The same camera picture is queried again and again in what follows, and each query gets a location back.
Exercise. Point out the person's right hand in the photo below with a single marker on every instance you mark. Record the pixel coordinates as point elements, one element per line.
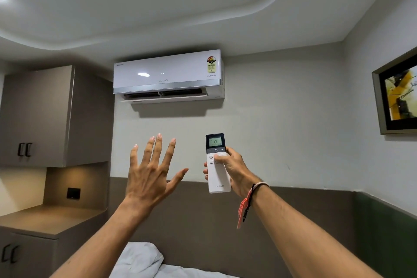
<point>237,172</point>

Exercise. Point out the person's left little finger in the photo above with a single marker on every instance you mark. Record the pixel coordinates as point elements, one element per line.
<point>134,160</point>

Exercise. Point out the person's right forearm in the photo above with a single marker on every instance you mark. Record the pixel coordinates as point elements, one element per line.
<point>306,238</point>

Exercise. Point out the red and black wrist threads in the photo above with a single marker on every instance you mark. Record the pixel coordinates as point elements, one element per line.
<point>246,201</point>

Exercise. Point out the white wall air conditioner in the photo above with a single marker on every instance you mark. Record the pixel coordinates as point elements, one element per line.
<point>169,75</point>

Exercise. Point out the framed wall picture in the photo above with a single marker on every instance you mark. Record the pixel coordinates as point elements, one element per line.
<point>399,92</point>

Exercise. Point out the white air conditioner remote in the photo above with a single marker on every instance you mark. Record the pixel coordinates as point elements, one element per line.
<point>217,170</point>

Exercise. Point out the white bed sheet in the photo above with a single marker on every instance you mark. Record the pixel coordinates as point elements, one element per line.
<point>185,273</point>

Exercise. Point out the person's left hand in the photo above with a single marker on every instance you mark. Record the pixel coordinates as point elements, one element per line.
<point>148,176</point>

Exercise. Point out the person's left middle finger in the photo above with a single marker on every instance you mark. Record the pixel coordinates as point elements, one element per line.
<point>156,150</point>

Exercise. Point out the brown padded headboard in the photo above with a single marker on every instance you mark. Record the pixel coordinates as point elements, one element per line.
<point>208,222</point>

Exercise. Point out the black wall socket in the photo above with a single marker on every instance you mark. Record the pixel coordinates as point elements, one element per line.
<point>73,193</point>

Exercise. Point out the person's right thumb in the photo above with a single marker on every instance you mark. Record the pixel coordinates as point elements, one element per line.
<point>222,159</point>

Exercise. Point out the person's left thumb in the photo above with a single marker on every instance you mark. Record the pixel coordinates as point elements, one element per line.
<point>177,178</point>

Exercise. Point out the grey wall cabinet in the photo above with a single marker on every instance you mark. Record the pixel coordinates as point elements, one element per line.
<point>55,118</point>

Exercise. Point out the white pillow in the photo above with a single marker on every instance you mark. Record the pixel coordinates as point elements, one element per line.
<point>138,260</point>

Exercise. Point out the person's left forearm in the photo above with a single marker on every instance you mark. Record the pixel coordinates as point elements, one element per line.
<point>97,242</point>

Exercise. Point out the grey base cabinet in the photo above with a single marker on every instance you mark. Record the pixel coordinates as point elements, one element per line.
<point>42,238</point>

